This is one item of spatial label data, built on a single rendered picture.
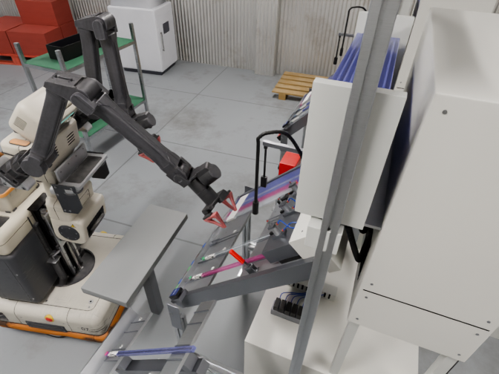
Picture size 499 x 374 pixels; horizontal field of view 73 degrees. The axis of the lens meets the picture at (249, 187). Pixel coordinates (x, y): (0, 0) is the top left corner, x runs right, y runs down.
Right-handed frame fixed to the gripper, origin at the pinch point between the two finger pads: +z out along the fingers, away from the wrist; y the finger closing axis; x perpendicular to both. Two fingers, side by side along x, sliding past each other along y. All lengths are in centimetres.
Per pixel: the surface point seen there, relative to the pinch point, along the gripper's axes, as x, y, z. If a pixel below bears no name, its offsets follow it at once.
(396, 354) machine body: -18, -3, 82
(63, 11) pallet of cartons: 341, 345, -292
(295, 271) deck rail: -27.9, -20.5, 15.9
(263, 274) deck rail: -16.6, -20.5, 13.3
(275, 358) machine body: 14, -21, 53
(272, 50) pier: 132, 394, -36
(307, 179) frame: -52, -22, -9
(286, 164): 21, 79, 19
